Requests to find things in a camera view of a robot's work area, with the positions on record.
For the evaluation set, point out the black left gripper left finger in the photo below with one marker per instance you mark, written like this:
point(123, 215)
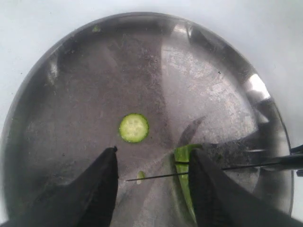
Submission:
point(89, 201)

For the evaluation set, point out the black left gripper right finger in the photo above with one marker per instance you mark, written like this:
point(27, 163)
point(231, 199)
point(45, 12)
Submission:
point(220, 202)

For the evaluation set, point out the black serrated knife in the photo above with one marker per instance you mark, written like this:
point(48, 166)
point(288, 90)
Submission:
point(294, 161)

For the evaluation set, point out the small cucumber scrap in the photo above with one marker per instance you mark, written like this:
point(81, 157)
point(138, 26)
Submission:
point(141, 176)

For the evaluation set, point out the round cucumber slice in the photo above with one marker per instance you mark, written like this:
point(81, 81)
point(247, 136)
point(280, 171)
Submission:
point(134, 128)

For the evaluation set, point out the round stainless steel plate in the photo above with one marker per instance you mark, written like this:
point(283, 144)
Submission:
point(190, 85)

